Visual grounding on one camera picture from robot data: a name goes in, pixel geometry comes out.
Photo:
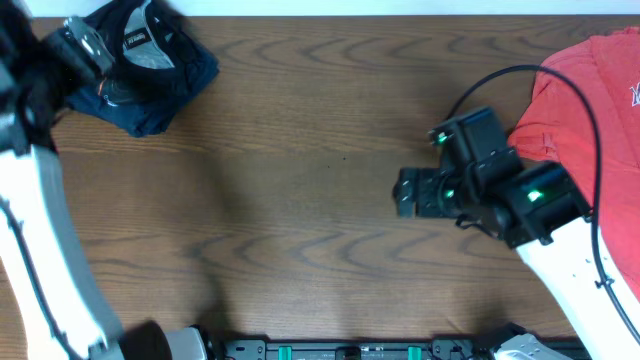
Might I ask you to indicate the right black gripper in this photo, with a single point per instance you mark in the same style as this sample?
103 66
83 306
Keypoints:
426 206

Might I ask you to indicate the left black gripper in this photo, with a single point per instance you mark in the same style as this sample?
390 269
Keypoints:
99 60

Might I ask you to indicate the black patterned jersey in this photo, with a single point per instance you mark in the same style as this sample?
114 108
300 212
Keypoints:
151 52

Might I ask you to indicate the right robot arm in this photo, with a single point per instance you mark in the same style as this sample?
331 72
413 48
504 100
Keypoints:
540 214

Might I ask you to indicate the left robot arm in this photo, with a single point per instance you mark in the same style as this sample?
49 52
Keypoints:
65 315

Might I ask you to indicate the folded dark blue garment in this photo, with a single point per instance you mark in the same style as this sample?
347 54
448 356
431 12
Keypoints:
148 118

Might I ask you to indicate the red t-shirt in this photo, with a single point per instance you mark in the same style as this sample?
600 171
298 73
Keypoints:
556 127

